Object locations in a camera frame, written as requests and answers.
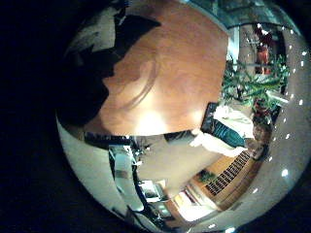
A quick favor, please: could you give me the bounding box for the black piece of clothing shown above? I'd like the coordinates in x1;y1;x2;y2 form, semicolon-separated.
56;14;162;128

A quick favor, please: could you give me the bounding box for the black chair back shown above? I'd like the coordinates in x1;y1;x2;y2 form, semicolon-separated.
200;102;220;134

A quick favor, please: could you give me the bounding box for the small green potted plant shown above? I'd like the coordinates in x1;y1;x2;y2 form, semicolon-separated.
197;169;218;184

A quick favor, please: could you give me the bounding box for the person white shirt teal vest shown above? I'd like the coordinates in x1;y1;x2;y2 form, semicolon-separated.
189;105;268;161

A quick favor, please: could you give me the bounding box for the wooden counter with dark grille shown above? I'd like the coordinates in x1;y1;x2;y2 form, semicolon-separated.
190;149;263;212

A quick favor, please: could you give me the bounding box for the red poinsettia plant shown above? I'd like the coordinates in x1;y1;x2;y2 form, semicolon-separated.
252;96;273;125

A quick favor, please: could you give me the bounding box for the large green leafy plant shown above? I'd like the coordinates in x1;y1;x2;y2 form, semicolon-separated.
222;54;291;108

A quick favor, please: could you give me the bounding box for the red decoration figure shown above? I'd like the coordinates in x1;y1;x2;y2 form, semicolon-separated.
254;25;275;76

